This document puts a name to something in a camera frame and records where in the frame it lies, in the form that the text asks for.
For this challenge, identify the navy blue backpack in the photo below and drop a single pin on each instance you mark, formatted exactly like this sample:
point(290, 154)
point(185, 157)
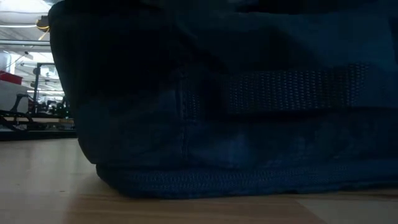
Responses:
point(217, 93)

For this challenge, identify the background robot workstation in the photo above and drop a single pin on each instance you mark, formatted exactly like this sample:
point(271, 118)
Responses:
point(40, 109)

